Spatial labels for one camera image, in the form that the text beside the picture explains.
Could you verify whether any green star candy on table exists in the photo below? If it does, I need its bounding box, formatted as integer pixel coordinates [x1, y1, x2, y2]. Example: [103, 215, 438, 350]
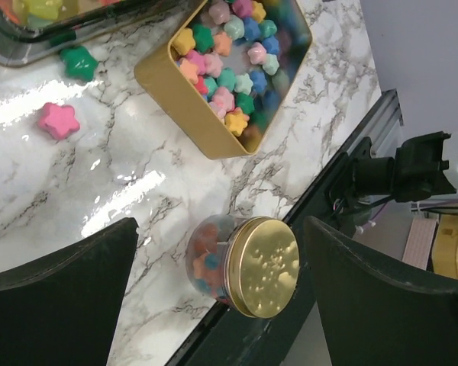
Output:
[60, 46, 98, 82]

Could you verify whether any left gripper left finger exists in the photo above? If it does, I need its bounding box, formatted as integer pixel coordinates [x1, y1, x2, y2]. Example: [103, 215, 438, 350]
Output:
[0, 218, 138, 365]

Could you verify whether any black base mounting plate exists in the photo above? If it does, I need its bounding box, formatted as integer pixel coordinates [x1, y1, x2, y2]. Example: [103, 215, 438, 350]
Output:
[163, 131, 390, 366]

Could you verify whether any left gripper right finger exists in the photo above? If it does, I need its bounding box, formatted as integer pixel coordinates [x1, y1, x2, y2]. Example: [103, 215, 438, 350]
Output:
[304, 217, 458, 365]

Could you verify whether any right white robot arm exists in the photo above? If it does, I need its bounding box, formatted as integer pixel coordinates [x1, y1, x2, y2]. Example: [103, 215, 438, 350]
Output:
[353, 131, 458, 203]

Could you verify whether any tin of translucent star candies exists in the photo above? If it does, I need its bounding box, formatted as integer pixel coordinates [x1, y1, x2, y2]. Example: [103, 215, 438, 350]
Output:
[0, 0, 201, 67]

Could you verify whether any tin of pastel star candies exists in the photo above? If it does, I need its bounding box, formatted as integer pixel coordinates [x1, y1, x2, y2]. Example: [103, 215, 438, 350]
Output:
[134, 1, 312, 159]

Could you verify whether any aluminium frame rail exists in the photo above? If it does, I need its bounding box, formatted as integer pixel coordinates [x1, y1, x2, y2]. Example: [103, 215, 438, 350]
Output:
[347, 89, 404, 157]

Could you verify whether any pink star candy on table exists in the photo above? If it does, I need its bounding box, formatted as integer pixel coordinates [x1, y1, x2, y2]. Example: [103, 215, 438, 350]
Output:
[37, 102, 80, 140]

